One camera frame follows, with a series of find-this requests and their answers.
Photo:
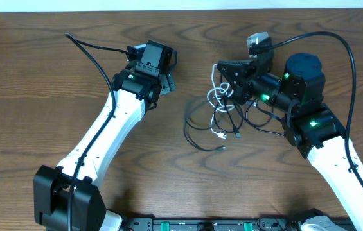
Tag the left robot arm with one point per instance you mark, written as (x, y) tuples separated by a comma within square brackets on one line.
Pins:
[(67, 197)]

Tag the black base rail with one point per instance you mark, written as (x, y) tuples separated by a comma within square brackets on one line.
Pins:
[(263, 223)]

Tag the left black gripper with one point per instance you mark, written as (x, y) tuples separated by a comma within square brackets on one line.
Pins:
[(171, 83)]

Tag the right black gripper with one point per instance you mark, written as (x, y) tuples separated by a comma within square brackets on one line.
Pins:
[(245, 82)]

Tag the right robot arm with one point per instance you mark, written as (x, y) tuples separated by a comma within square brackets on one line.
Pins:
[(308, 123)]

